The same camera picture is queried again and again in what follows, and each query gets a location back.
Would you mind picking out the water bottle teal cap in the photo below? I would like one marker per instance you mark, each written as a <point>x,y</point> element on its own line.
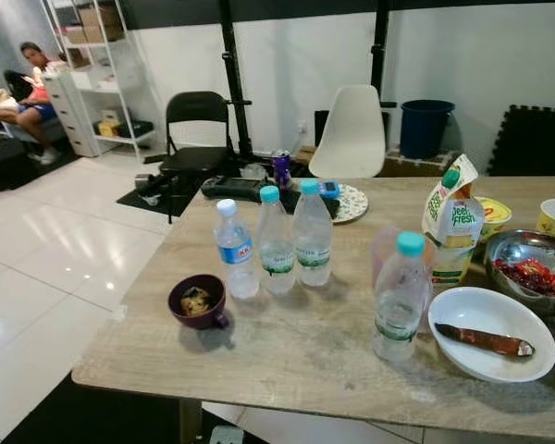
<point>400,305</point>
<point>276,250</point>
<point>313,240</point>

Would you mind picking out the steel bowl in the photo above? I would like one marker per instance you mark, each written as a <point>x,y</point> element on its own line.
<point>523,245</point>

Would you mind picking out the red chilli pack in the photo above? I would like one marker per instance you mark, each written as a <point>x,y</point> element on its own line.
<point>536,277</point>

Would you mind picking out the Peel Fresh juice carton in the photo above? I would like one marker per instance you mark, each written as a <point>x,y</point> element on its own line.
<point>455,222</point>

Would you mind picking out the white oval plate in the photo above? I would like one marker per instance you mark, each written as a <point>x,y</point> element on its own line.
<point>462,310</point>

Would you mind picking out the brown sweet potato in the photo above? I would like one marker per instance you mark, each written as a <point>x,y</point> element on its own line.
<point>481,339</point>

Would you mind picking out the dark blue bin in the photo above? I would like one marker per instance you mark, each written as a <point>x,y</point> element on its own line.
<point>425,129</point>

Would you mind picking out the patterned round plate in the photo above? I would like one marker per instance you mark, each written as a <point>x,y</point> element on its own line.
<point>353,205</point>

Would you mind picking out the white plastic chair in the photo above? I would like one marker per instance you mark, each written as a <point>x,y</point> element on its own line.
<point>351,129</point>

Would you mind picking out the small blue device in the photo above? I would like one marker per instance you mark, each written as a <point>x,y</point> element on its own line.
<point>328,189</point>

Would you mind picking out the black rack pole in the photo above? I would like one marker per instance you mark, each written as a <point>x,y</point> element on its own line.
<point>233,74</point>
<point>380,46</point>

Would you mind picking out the black pouch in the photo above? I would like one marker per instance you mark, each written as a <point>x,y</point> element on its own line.
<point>305,205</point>

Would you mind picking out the wooden table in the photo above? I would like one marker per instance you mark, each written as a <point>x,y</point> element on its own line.
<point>305,342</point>

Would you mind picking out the purple can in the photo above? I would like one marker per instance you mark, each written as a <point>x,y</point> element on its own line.
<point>281,171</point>

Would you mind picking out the blue-label water bottle white cap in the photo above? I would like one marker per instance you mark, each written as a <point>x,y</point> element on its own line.
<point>236,254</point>

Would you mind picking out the black remote controller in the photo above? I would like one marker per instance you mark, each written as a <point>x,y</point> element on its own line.
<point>231,188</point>

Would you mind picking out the purple cup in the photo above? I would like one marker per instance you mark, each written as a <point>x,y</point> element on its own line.
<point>213,316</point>

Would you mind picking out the black folding chair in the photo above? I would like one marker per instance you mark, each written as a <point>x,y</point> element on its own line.
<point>196,116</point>

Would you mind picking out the white metal shelf rack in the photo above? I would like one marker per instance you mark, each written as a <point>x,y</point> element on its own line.
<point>111,83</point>

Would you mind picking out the white drawer cabinet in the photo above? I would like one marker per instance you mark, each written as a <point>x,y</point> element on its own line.
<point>69,111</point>

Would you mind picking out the cardboard storage box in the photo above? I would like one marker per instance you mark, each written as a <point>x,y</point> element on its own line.
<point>92,23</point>

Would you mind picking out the seated person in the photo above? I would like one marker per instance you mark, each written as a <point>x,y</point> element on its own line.
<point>37,97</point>

